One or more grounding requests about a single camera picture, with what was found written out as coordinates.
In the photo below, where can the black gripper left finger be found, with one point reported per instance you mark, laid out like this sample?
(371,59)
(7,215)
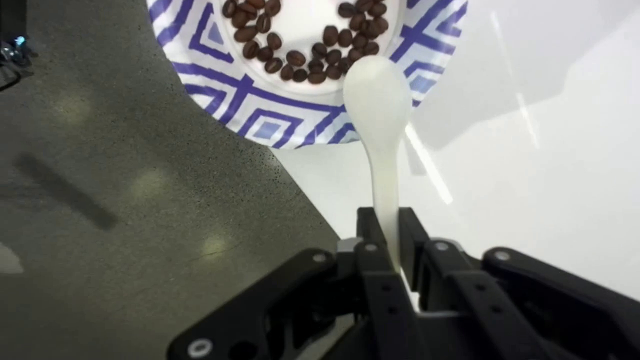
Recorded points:
(372,300)

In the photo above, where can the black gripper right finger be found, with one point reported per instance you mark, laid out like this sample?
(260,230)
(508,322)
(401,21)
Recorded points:
(493,300)

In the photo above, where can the white plastic spoon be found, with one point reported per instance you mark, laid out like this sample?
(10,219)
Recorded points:
(376,100)

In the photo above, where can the blue patterned paper bowl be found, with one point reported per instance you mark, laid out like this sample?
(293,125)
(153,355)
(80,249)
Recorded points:
(267,121)

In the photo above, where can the roasted coffee beans pile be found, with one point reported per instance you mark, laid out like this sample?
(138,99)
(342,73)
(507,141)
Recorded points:
(293,59)

